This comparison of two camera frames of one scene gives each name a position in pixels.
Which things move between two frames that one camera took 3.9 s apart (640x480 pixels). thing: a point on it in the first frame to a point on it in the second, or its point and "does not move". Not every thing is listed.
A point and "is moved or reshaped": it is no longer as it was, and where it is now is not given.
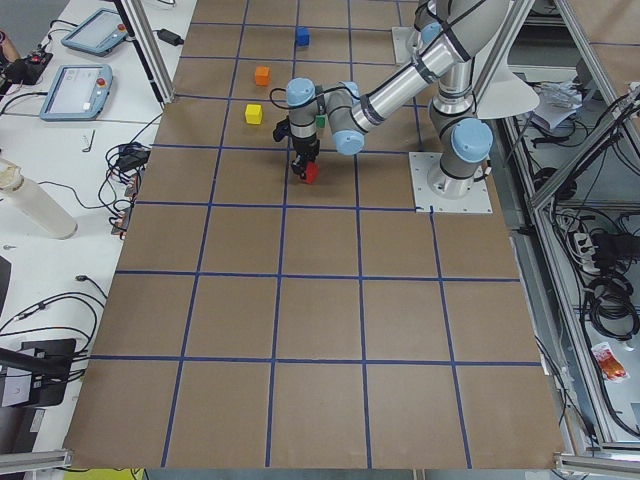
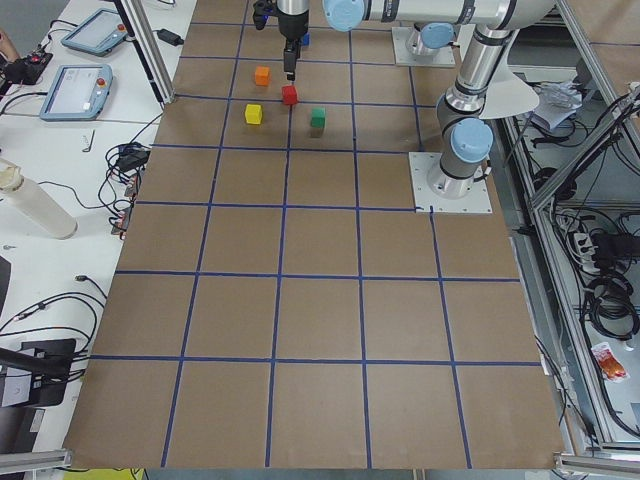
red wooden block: x=312 y=172 is moved or reshaped
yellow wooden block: x=254 y=114 does not move
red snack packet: x=610 y=366 does not move
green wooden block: x=321 y=121 does not move
